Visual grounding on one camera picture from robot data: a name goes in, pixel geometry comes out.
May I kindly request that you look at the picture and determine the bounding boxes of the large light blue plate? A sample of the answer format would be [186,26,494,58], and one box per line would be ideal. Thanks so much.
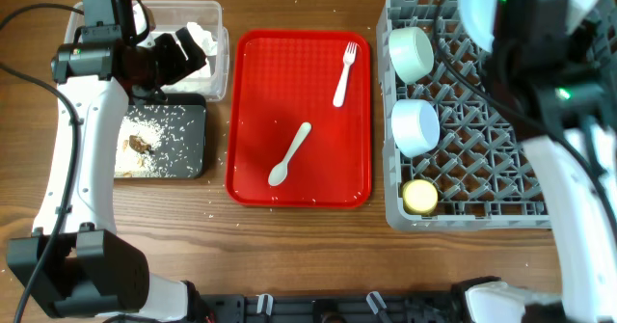
[458,0,497,53]

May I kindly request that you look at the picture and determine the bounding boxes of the yellow plastic cup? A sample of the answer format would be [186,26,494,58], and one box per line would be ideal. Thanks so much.
[401,179,439,215]

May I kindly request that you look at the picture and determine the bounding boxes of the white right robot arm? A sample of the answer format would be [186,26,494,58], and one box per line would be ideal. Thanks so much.
[458,0,616,322]

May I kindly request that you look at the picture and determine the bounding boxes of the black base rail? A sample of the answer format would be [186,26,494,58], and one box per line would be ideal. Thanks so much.
[201,291,472,323]

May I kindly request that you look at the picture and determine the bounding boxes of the light blue bowl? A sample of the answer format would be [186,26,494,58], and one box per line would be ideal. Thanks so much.
[391,99,441,158]

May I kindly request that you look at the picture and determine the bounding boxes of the grey dishwasher rack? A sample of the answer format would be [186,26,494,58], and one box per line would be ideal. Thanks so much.
[376,0,550,231]

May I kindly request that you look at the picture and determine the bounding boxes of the black waste tray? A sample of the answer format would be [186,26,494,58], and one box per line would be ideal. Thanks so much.
[113,93,208,180]

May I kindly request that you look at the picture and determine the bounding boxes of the cream plastic spoon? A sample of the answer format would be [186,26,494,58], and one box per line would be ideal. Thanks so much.
[268,121,312,187]

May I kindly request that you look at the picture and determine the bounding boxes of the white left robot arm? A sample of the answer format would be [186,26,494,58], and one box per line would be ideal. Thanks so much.
[7,0,216,322]

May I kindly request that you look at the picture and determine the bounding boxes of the white paper napkin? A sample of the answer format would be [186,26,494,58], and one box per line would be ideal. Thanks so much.
[163,22,218,96]

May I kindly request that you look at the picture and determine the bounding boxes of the clear plastic waste bin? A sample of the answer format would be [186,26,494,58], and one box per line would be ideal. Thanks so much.
[53,0,228,101]

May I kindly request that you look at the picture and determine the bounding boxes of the green bowl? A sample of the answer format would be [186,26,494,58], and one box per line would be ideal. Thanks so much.
[389,27,434,84]

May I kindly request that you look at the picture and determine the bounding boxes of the white plastic fork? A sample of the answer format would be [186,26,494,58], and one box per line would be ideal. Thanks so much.
[333,41,357,108]

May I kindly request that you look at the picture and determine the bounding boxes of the rice and food leftovers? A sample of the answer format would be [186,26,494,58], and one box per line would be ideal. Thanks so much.
[114,105,206,178]

